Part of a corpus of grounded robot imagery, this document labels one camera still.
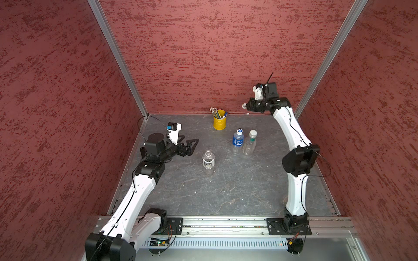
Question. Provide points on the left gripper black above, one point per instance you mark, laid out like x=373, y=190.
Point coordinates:
x=189, y=150

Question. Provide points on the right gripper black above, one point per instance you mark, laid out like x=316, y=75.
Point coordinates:
x=251, y=106

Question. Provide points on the small clear bottle white label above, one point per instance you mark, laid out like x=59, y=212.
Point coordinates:
x=208, y=159

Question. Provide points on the clear bottle blue label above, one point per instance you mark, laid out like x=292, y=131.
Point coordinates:
x=237, y=143

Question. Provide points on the clear bottle green label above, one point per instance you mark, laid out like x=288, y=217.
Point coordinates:
x=249, y=146

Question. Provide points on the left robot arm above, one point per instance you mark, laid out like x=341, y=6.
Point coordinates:
x=124, y=233

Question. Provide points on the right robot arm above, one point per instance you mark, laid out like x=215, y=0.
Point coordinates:
x=300, y=159

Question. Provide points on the yellow pencil cup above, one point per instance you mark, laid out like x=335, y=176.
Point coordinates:
x=219, y=124

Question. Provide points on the pencils bundle in cup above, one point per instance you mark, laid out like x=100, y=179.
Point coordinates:
x=215, y=113

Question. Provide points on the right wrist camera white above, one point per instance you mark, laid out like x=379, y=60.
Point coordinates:
x=258, y=91

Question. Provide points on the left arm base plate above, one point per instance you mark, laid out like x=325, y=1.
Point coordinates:
x=170, y=226

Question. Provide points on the perforated cable tray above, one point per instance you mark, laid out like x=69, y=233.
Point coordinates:
x=231, y=243

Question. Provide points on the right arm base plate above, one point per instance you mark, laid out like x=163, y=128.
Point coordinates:
x=288, y=226

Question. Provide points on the aluminium mounting rail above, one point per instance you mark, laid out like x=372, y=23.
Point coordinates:
x=256, y=227

